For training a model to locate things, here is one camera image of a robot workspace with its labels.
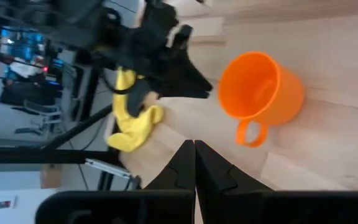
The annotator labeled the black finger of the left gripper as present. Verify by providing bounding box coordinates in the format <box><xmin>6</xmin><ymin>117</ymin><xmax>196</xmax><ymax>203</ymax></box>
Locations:
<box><xmin>156</xmin><ymin>48</ymin><xmax>214</xmax><ymax>100</ymax></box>
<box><xmin>126</xmin><ymin>78</ymin><xmax>153</xmax><ymax>118</ymax></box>

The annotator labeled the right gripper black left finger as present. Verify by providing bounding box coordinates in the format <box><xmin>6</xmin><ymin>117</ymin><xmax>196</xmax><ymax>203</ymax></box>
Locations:
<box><xmin>144</xmin><ymin>139</ymin><xmax>196</xmax><ymax>192</ymax></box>

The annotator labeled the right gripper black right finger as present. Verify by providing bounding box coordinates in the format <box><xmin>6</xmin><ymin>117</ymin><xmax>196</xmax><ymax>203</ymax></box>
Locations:
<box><xmin>195</xmin><ymin>139</ymin><xmax>273</xmax><ymax>224</ymax></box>

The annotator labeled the orange plastic mug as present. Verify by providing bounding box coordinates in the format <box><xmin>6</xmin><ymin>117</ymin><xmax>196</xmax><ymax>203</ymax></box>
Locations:
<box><xmin>217</xmin><ymin>50</ymin><xmax>306</xmax><ymax>149</ymax></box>

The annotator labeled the yellow cloth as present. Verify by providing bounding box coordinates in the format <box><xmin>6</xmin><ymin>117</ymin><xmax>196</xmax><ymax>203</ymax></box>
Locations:
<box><xmin>106</xmin><ymin>67</ymin><xmax>165</xmax><ymax>153</ymax></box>

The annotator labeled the grey office chair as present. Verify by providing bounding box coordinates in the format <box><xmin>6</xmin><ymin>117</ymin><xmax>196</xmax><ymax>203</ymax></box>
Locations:
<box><xmin>13</xmin><ymin>98</ymin><xmax>63</xmax><ymax>137</ymax></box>

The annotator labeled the person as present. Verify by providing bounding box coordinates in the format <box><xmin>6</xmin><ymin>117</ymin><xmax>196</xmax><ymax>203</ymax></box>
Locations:
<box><xmin>0</xmin><ymin>55</ymin><xmax>62</xmax><ymax>107</ymax></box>

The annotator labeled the silver metal frame bracket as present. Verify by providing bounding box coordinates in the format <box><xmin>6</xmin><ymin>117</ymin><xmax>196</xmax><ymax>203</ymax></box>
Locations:
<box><xmin>84</xmin><ymin>157</ymin><xmax>134</xmax><ymax>180</ymax></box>

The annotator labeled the black aluminium rig frame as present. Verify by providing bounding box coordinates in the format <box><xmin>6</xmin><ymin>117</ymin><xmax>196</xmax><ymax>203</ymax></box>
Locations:
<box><xmin>0</xmin><ymin>67</ymin><xmax>127</xmax><ymax>191</ymax></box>

